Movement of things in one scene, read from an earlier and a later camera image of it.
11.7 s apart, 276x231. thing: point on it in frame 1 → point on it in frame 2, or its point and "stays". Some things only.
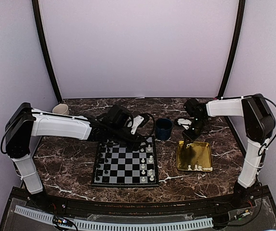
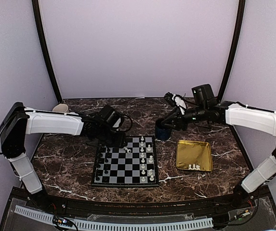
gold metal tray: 193,154 stays
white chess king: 151,159 stays
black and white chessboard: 116,165 stays
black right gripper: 190,137 → 178,120
